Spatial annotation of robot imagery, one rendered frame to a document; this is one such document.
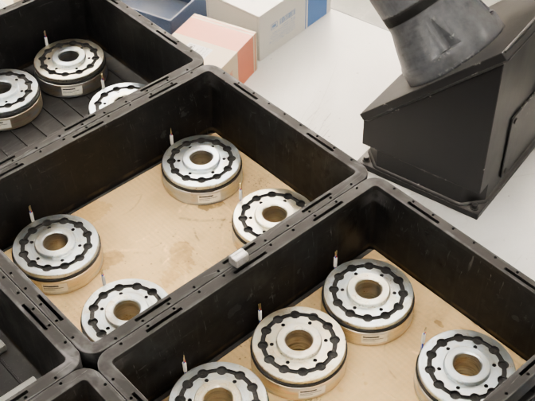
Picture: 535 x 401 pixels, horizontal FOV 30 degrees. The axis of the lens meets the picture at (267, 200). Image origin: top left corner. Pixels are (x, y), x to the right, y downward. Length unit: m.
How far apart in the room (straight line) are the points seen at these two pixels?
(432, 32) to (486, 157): 0.18
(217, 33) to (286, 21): 0.14
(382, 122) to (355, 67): 0.29
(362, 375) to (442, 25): 0.50
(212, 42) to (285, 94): 0.15
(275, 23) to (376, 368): 0.79
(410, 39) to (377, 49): 0.40
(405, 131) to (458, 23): 0.18
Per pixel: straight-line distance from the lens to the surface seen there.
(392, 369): 1.09
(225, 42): 1.63
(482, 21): 1.36
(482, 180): 1.40
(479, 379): 1.05
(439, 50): 1.35
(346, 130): 1.57
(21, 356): 1.14
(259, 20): 1.67
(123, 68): 1.50
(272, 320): 1.09
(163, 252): 1.21
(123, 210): 1.27
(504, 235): 1.43
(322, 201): 1.12
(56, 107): 1.44
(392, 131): 1.43
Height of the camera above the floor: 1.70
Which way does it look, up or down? 44 degrees down
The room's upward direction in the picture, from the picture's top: 1 degrees counter-clockwise
